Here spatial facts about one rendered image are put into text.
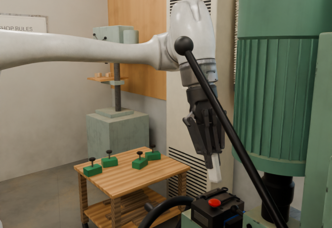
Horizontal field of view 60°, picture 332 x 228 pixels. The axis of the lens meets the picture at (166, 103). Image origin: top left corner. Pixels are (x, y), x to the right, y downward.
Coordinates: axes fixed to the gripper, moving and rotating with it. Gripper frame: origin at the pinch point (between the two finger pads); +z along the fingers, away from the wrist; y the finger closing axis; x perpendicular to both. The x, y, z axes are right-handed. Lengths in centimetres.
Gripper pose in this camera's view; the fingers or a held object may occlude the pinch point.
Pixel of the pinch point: (213, 167)
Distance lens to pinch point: 73.1
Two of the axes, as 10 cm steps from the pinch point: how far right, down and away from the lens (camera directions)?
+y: 8.2, -1.2, 5.6
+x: -5.5, 1.0, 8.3
